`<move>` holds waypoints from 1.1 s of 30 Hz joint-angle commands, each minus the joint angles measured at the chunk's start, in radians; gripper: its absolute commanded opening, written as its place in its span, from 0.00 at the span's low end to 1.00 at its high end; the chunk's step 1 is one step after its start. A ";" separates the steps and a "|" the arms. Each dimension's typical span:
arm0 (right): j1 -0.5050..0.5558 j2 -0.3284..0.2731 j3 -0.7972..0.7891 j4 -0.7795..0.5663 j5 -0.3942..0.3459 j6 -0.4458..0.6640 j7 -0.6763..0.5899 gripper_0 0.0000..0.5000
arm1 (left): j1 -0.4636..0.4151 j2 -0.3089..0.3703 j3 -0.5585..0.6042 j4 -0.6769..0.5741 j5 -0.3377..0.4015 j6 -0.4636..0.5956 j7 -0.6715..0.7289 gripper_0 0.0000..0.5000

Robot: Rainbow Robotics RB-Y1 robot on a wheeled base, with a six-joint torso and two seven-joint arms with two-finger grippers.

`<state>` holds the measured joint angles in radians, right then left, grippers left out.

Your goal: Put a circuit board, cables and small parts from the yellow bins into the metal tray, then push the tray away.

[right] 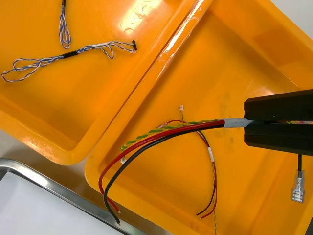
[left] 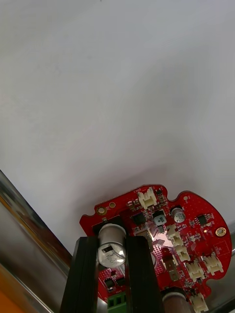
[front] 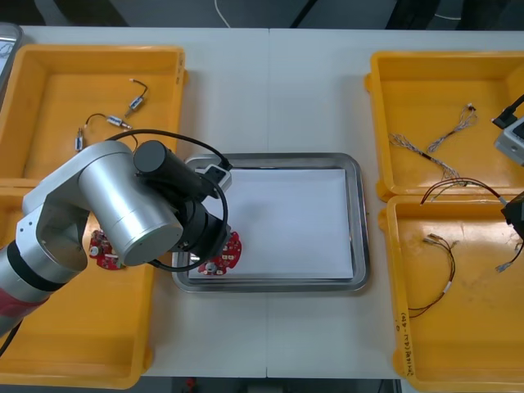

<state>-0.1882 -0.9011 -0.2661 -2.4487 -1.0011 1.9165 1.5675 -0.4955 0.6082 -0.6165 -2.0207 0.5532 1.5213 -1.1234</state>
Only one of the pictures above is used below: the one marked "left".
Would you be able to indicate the steel tray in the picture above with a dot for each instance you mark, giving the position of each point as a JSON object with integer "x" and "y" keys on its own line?
{"x": 29, "y": 244}

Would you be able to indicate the round red circuit board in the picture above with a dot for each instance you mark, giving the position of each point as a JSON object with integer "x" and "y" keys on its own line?
{"x": 215, "y": 207}

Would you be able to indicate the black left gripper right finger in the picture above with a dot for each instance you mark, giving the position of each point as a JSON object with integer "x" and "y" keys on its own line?
{"x": 140, "y": 281}

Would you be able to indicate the yellow-orange plastic bin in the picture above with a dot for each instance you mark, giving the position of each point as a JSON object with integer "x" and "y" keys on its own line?
{"x": 7, "y": 298}

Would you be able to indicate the white sheet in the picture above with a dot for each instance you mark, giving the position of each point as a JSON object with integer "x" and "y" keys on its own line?
{"x": 117, "y": 97}

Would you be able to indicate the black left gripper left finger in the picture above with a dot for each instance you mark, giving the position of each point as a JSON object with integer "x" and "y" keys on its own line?
{"x": 80, "y": 281}

